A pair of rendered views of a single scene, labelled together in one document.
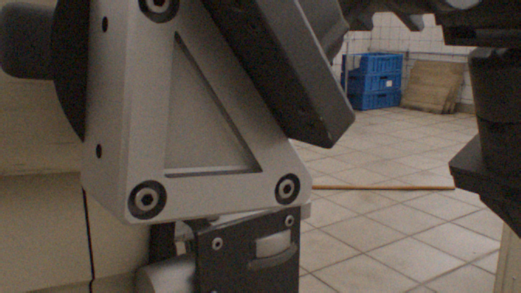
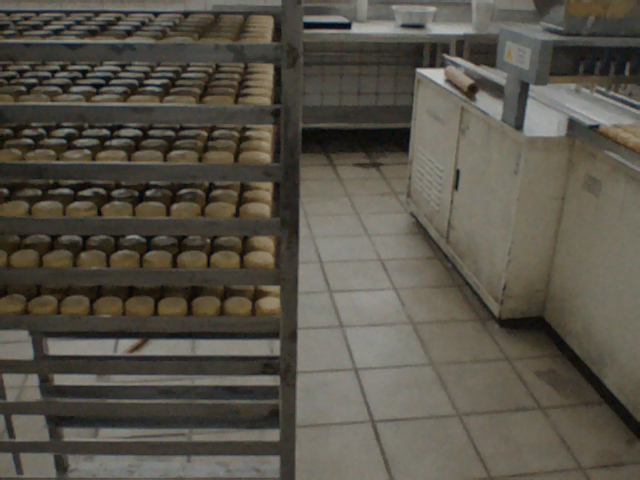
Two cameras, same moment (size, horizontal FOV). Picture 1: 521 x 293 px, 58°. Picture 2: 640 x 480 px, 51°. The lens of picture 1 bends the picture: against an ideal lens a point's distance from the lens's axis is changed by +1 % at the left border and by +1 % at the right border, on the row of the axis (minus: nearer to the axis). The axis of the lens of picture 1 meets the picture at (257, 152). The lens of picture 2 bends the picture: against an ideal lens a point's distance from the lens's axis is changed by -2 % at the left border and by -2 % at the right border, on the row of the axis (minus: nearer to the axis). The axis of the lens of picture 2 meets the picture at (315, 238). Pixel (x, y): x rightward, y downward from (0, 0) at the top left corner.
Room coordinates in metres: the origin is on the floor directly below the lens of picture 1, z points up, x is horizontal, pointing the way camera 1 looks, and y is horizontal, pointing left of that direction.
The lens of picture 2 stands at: (1.09, 1.51, 1.48)
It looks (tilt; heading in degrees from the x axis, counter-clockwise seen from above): 24 degrees down; 295
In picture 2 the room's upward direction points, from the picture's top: 2 degrees clockwise
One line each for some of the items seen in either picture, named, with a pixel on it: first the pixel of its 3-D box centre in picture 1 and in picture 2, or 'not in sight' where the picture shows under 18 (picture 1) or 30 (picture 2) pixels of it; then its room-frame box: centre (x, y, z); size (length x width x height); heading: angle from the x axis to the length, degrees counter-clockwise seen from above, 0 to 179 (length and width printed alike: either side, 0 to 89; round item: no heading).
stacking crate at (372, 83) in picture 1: (370, 81); not in sight; (5.49, -1.32, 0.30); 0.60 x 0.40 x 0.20; 124
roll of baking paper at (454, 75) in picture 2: not in sight; (460, 80); (1.86, -1.65, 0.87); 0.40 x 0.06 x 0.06; 120
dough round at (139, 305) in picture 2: not in sight; (139, 307); (1.80, 0.71, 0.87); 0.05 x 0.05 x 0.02
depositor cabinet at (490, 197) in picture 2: not in sight; (522, 183); (1.51, -1.65, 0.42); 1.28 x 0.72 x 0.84; 126
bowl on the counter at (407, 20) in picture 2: not in sight; (413, 17); (2.68, -3.42, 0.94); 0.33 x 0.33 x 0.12
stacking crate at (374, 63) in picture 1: (371, 63); not in sight; (5.49, -1.32, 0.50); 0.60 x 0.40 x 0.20; 126
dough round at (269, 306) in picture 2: not in sight; (269, 308); (1.60, 0.60, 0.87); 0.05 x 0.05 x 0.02
